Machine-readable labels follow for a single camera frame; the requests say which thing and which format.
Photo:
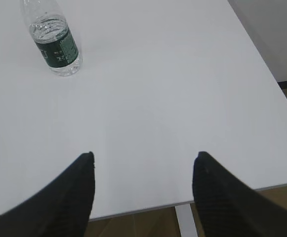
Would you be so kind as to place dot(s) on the white table leg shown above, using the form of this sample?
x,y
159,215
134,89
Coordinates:
x,y
186,221

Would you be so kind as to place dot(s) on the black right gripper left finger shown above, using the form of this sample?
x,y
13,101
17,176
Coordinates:
x,y
61,209

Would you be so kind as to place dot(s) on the clear green-label water bottle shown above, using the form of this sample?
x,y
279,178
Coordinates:
x,y
51,33

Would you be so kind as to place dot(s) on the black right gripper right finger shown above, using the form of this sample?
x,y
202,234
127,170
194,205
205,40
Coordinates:
x,y
227,207

